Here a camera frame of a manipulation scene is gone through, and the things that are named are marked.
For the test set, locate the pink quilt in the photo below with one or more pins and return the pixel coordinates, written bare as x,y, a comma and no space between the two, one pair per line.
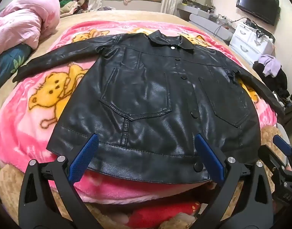
22,16

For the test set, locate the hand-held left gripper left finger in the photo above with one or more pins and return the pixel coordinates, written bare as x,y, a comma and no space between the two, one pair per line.
85,157

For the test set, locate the grey desk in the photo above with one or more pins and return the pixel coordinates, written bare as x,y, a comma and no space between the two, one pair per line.
203,20

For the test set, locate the black wall television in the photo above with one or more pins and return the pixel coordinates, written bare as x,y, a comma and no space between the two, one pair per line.
258,3

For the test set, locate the pile of dark clothes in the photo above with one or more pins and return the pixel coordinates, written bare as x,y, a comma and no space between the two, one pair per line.
278,83

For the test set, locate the blue floral quilt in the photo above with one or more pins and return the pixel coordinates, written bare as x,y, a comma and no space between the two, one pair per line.
7,62

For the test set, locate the brown fluffy cloth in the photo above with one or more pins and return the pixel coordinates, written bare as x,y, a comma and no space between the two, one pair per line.
10,186

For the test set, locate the white dresser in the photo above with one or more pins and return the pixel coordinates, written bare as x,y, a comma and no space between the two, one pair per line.
246,40

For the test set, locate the red plush cloth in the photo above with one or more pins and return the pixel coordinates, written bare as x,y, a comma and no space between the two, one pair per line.
165,211

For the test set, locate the clutter of small desk items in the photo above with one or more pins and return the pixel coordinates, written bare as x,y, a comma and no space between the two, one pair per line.
215,16

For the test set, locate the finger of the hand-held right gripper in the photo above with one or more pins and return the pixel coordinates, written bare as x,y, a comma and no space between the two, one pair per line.
269,156
282,146

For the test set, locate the pile of folded clothes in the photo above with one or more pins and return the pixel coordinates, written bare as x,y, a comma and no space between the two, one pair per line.
70,4

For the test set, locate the black leather jacket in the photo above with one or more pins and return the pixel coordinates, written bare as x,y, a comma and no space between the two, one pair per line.
146,95

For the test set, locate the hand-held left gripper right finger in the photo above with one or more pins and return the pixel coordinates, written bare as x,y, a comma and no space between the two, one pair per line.
210,157

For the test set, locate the pink printed blanket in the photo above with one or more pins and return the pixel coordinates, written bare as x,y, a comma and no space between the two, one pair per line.
22,124

